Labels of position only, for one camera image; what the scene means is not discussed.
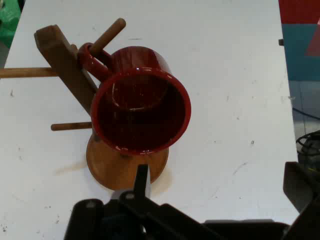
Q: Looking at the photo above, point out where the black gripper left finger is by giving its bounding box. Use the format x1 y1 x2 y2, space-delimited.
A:
63 163 226 240

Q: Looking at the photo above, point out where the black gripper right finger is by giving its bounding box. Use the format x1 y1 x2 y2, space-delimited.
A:
282 161 320 240

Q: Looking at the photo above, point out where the dark red ceramic mug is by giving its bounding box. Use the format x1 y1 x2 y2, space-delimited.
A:
77 42 192 156

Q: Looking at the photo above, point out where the wooden mug tree stand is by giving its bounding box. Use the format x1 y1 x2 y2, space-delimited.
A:
0 17 170 192

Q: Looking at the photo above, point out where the green plastic bag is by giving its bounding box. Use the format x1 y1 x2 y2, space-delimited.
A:
0 0 22 50

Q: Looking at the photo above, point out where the black cable bundle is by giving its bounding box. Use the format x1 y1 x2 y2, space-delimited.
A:
295 129 320 171

